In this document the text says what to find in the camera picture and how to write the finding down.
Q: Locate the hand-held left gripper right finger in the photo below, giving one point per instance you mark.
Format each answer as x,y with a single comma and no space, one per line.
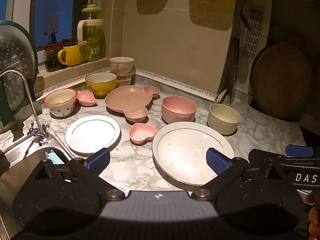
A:
216,161

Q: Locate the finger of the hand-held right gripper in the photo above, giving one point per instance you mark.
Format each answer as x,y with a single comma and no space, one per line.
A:
300,151
265,156

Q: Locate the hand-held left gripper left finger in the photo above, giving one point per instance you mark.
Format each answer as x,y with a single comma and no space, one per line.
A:
97,161

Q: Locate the small white plate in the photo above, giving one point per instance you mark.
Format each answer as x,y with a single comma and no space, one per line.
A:
92,132

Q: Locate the large white plate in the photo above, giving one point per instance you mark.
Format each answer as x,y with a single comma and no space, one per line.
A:
185,145

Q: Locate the cream bowl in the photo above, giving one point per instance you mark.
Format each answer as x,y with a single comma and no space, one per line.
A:
223,118

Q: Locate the pink heart-shaped dish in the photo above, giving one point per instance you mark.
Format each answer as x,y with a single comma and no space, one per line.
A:
142,132

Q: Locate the pink bowl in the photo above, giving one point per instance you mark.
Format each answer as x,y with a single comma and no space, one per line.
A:
178,110

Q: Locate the pink bear-shaped plate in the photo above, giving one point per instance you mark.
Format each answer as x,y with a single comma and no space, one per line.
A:
127,98

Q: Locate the person's right hand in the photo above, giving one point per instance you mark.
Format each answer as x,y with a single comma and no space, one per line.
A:
315,217

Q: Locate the pale sponge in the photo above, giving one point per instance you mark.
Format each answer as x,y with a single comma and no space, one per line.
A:
53,156

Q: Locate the metal faucet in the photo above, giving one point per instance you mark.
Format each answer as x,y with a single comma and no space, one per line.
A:
41,132

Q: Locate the small pink dish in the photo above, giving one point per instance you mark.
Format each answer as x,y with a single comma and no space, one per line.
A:
86,98

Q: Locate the white red-dotted bowl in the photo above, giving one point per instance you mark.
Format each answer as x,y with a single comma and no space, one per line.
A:
61,106

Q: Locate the steel sink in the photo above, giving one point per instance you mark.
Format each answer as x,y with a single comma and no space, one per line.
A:
25,150

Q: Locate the round wooden cutting board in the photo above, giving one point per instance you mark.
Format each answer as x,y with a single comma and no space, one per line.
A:
282,80

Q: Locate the yellow bowl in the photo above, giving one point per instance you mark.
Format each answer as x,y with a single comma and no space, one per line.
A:
101,86

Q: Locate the stacked plastic food container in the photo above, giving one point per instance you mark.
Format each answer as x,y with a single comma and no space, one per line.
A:
126,78

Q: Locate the white patterned bowl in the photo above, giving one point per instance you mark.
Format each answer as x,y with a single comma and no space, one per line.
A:
121,65

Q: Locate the green cloth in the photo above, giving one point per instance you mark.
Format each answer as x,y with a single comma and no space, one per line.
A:
6,105

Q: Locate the yellow mug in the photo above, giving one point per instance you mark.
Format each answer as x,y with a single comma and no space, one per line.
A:
71,55

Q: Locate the glass jar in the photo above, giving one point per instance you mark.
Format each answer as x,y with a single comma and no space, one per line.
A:
52,57

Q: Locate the white vent grille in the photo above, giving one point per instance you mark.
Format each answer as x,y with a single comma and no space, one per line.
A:
253,32

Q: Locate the steel colander with green rim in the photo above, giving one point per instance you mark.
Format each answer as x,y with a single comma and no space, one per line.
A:
15,55

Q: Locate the phone holder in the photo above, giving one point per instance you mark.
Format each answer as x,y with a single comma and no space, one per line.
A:
51,23

